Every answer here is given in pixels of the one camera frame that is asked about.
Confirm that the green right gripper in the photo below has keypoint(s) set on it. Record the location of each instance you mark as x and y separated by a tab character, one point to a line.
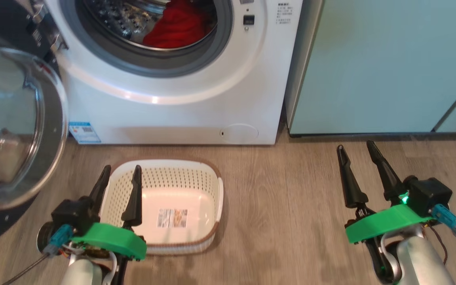
386	221

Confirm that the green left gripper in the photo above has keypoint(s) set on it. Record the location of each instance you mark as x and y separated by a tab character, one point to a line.
111	239

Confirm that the washing machine glass door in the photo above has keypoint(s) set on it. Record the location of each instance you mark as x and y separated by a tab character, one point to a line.
14	130

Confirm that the red jersey with number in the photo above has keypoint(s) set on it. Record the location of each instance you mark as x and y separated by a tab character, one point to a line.
176	29

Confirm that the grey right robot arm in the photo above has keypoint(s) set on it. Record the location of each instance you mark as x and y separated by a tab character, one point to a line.
422	257

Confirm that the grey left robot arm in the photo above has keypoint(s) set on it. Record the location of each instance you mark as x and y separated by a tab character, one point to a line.
81	273

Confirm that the white front-load washing machine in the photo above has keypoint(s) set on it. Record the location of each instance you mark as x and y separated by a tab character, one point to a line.
180	114

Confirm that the stainless steel washer drum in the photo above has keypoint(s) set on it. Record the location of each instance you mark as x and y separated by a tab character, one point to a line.
121	21

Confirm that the black door lock slot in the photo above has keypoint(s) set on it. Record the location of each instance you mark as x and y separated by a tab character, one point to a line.
248	21

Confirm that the paper label inside basket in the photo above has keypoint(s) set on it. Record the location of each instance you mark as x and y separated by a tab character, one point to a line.
171	218

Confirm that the blue energy label sticker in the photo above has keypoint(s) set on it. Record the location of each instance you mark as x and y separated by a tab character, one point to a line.
85	132

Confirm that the white perforated laundry basket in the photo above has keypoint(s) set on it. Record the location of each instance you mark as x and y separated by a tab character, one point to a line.
208	198

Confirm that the teal cabinet with grey side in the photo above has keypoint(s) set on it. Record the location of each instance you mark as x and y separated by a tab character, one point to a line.
370	67

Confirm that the round white filter cover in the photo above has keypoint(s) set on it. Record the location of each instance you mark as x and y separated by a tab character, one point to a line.
239	133

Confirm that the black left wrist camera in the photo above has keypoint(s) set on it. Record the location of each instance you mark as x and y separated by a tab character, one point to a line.
73	213

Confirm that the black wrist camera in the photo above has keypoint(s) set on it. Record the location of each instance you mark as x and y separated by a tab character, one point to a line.
73	213
430	194

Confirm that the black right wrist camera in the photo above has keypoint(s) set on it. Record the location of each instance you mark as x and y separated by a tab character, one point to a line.
430	194

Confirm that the blue left camera connector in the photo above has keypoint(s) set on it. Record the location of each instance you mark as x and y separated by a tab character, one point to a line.
58	239

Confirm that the blue camera connector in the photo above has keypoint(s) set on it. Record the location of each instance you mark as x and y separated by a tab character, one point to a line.
449	219
58	239

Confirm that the blue right camera connector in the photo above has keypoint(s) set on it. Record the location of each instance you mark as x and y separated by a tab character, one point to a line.
449	219

